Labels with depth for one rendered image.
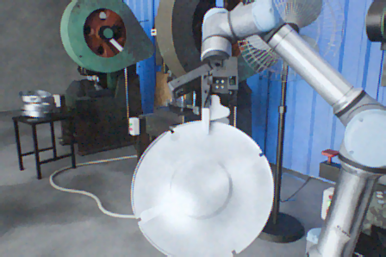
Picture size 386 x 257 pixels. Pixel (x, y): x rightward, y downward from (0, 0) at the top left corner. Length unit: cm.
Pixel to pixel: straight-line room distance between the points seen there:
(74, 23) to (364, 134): 320
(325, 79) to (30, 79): 662
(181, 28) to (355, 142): 156
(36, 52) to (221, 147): 667
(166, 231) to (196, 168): 14
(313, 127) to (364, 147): 248
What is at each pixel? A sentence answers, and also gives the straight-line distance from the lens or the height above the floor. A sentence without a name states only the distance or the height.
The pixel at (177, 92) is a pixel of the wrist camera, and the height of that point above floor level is 112.
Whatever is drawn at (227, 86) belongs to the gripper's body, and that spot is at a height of 114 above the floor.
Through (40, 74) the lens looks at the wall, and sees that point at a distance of 729.
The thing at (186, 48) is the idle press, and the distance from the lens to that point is 221.
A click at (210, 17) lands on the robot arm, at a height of 130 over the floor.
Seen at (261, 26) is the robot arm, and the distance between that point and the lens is 87.
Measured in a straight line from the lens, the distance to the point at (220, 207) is 69.
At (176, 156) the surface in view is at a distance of 73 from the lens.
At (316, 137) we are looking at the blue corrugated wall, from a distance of 330.
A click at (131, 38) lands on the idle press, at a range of 399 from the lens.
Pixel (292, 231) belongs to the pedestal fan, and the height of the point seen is 4.
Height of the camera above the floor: 124
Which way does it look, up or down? 14 degrees down
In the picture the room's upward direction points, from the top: straight up
